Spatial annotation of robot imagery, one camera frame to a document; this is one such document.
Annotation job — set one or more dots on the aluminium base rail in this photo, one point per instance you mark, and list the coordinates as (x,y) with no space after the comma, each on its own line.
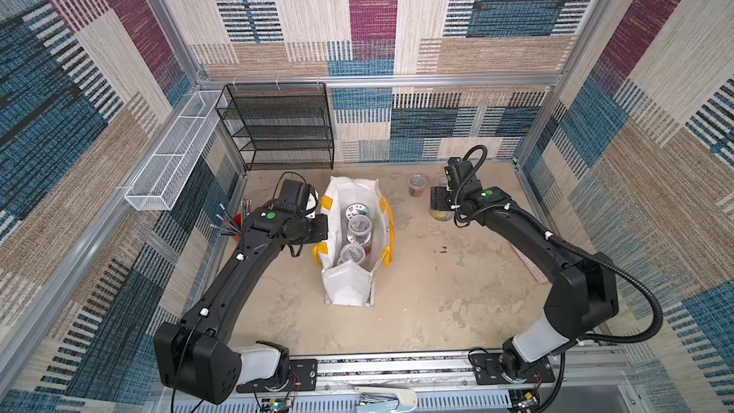
(587,379)

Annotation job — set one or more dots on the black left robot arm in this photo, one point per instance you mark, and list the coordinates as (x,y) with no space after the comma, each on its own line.
(193,354)

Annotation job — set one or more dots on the pink calculator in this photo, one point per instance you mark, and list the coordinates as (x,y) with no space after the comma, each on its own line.
(531,267)

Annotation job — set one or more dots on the clear seed jar dark contents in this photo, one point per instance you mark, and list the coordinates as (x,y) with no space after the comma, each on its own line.
(360,230)

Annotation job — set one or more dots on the white handle tool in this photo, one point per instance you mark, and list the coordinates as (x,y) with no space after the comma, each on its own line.
(381,399)

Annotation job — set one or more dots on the red metal pencil bucket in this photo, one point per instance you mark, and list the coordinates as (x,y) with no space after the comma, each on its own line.
(237,222)

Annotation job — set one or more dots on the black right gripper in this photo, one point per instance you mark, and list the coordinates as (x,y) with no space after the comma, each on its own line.
(442,200)

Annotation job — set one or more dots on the clear seed jar purple contents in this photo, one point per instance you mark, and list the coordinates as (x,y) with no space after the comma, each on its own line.
(352,252)

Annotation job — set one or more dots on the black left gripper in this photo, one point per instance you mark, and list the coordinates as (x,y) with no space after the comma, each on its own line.
(322,234)

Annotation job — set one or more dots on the white wire mesh basket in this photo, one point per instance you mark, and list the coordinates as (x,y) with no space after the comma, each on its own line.
(161,181)

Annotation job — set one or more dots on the bundle of coloured pencils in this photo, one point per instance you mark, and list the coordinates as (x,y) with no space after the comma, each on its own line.
(232,226)

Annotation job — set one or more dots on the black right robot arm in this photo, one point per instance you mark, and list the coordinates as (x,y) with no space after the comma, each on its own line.
(583,293)

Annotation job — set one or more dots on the green label seed jar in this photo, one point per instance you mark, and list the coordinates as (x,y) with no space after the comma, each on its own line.
(441,215)

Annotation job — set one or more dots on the white canvas tote bag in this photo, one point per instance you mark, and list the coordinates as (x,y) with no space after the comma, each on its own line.
(350,284)

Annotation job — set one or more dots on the clear plastic seed jar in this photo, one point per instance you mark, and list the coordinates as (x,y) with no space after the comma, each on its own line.
(416,185)

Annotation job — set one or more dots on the black wire mesh shelf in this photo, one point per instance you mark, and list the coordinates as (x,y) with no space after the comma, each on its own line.
(279,126)

